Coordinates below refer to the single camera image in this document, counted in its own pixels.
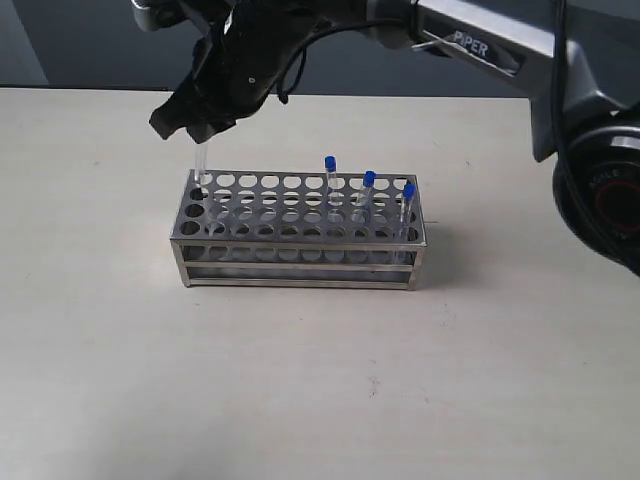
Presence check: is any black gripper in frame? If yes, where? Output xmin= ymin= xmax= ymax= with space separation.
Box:
xmin=149 ymin=1 xmax=320 ymax=145

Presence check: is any blue-capped test tube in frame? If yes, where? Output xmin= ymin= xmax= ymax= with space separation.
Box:
xmin=324 ymin=156 xmax=339 ymax=205
xmin=194 ymin=143 xmax=208 ymax=187
xmin=354 ymin=170 xmax=376 ymax=208
xmin=398 ymin=182 xmax=416 ymax=241

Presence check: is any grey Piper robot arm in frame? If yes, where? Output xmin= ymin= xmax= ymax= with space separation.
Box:
xmin=132 ymin=1 xmax=639 ymax=272

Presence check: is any stainless steel test tube rack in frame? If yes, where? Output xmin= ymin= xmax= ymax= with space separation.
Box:
xmin=170 ymin=170 xmax=427 ymax=290

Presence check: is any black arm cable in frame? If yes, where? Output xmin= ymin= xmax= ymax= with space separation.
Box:
xmin=272 ymin=19 xmax=421 ymax=106

